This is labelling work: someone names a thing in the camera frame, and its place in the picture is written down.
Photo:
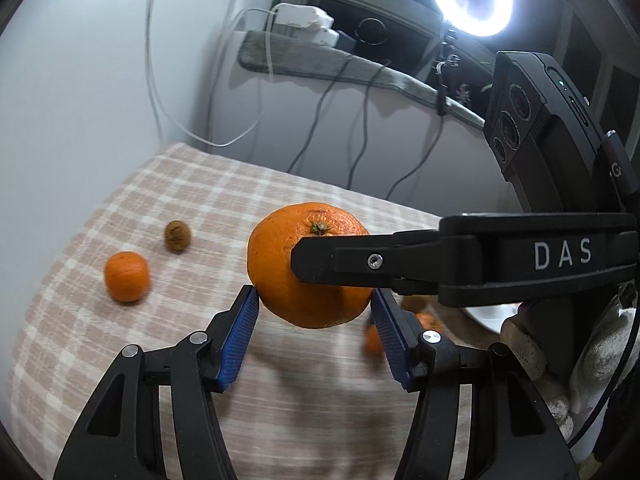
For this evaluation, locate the person's right hand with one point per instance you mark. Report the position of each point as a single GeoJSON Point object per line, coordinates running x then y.
{"type": "Point", "coordinates": [605, 355]}

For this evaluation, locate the small mandarin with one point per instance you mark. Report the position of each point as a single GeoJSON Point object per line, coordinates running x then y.
{"type": "Point", "coordinates": [372, 340]}
{"type": "Point", "coordinates": [126, 277]}
{"type": "Point", "coordinates": [431, 322]}

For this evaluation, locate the large orange with stem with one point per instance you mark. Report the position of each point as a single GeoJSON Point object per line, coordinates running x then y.
{"type": "Point", "coordinates": [305, 305]}

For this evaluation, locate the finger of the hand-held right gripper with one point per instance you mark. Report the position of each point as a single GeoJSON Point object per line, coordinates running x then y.
{"type": "Point", "coordinates": [350, 260]}

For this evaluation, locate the white charger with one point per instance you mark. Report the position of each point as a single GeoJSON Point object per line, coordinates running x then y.
{"type": "Point", "coordinates": [320, 37]}

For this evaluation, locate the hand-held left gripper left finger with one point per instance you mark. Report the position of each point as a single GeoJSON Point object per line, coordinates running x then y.
{"type": "Point", "coordinates": [240, 340]}

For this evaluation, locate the white floral plate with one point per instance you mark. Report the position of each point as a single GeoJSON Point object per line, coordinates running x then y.
{"type": "Point", "coordinates": [487, 317]}

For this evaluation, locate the plaid tablecloth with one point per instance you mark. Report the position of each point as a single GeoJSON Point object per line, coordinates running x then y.
{"type": "Point", "coordinates": [150, 200]}

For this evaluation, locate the brown kiwi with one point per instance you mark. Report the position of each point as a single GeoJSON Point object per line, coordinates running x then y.
{"type": "Point", "coordinates": [415, 304]}
{"type": "Point", "coordinates": [177, 235]}

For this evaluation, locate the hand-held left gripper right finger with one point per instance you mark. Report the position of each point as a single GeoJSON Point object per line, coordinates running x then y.
{"type": "Point", "coordinates": [392, 340]}

